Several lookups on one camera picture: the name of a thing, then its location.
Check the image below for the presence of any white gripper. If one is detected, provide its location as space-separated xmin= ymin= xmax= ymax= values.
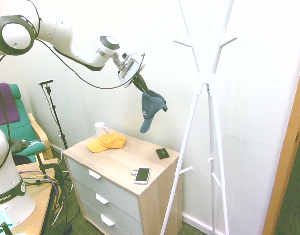
xmin=117 ymin=55 xmax=149 ymax=92

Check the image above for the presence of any blue baseball cap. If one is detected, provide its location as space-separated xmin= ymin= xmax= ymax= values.
xmin=139 ymin=89 xmax=168 ymax=134

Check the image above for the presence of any orange baseball cap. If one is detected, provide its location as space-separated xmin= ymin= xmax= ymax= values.
xmin=87 ymin=132 xmax=127 ymax=154

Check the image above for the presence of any white mug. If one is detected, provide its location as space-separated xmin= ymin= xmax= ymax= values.
xmin=94 ymin=121 xmax=108 ymax=139

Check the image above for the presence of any white coat stand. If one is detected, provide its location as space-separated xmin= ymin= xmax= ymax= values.
xmin=159 ymin=0 xmax=238 ymax=235

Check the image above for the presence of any black tripod stand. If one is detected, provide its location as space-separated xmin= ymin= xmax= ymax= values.
xmin=43 ymin=84 xmax=69 ymax=150

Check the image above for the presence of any white smartphone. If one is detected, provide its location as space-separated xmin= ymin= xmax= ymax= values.
xmin=134 ymin=166 xmax=151 ymax=185

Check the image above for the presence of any black screw clamp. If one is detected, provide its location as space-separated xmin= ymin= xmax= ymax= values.
xmin=35 ymin=153 xmax=65 ymax=187

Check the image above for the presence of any green wooden armchair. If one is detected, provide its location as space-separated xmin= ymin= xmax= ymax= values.
xmin=0 ymin=84 xmax=54 ymax=162

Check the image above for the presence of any wooden chest of drawers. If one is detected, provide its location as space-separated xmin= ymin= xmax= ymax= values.
xmin=62 ymin=129 xmax=183 ymax=235

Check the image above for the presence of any purple cloth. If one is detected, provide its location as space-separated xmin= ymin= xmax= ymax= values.
xmin=0 ymin=82 xmax=20 ymax=125

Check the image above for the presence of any dark garment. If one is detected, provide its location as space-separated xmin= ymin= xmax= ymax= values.
xmin=9 ymin=138 xmax=30 ymax=155

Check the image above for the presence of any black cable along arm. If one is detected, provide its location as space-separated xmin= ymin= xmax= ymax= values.
xmin=0 ymin=0 xmax=146 ymax=90

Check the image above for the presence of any white wall cable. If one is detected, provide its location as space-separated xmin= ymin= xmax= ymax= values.
xmin=57 ymin=129 xmax=64 ymax=160

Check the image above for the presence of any white drawer handle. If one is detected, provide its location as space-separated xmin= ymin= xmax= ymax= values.
xmin=88 ymin=169 xmax=102 ymax=181
xmin=95 ymin=192 xmax=109 ymax=205
xmin=100 ymin=214 xmax=116 ymax=227

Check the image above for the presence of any purple cable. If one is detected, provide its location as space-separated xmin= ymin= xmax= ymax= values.
xmin=19 ymin=170 xmax=61 ymax=196

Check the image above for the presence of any yellow cable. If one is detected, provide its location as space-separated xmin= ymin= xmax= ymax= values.
xmin=29 ymin=173 xmax=61 ymax=204

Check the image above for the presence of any wooden door frame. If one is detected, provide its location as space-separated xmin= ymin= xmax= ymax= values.
xmin=261 ymin=48 xmax=300 ymax=235

